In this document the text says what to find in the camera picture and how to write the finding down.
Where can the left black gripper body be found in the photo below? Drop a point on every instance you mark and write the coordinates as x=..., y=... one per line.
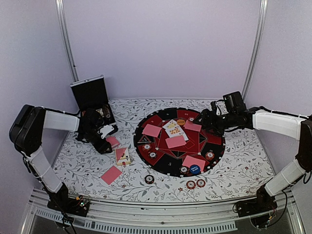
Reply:
x=90, y=137

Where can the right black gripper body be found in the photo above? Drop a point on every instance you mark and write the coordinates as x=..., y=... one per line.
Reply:
x=220, y=124

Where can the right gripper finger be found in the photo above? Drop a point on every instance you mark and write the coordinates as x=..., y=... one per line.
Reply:
x=215, y=108
x=203, y=118

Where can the pink playing card deck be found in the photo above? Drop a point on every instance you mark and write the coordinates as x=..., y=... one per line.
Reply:
x=113, y=141

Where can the orange big blind button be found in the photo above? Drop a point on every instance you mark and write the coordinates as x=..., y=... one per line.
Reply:
x=181, y=122

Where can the ten of hearts card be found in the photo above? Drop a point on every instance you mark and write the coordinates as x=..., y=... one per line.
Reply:
x=175, y=131

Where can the pink card mat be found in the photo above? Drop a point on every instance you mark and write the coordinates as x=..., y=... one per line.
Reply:
x=176, y=141

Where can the orange chip sector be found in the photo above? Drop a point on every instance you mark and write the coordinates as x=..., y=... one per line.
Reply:
x=146, y=147
x=209, y=156

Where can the pink card sector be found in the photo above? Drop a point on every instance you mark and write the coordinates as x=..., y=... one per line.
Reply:
x=189, y=161

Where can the dark chip sector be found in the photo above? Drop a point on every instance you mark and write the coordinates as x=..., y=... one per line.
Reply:
x=152, y=154
x=184, y=170

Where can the single pink playing card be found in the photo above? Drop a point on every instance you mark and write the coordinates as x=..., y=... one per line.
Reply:
x=151, y=130

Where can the blue small blind button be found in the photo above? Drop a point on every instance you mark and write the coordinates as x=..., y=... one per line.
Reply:
x=195, y=169

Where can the dark chip bottom sector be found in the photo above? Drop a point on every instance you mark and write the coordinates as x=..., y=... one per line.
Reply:
x=184, y=170

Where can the dark brown chip stack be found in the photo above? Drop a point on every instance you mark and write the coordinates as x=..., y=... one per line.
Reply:
x=149, y=179

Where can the orange chip stack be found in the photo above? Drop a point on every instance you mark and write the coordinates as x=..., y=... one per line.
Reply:
x=190, y=184

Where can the face up card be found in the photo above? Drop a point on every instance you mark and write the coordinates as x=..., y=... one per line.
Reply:
x=121, y=152
x=185, y=137

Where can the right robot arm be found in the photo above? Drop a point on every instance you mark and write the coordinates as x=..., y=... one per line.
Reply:
x=286, y=137

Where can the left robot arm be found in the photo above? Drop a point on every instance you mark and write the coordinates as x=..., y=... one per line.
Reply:
x=26, y=134

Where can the face up card on holder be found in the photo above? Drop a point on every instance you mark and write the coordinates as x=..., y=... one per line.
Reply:
x=121, y=152

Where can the wooden card holder block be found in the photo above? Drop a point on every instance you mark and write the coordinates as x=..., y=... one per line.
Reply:
x=123, y=161

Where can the aluminium poker chip case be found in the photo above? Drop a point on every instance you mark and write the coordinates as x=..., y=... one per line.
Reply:
x=91, y=93

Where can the round red black poker mat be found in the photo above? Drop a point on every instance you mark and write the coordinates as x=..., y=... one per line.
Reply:
x=168, y=161

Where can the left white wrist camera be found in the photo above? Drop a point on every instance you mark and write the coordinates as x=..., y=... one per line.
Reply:
x=107, y=130

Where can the front aluminium rail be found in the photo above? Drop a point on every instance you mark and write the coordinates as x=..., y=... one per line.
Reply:
x=125, y=217

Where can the right aluminium frame post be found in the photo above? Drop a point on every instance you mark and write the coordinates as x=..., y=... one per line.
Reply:
x=256, y=46

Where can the aluminium frame post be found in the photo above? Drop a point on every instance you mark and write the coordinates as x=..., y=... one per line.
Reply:
x=256, y=46
x=65, y=37

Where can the left aluminium frame post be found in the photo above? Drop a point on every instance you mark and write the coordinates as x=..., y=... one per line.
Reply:
x=65, y=37

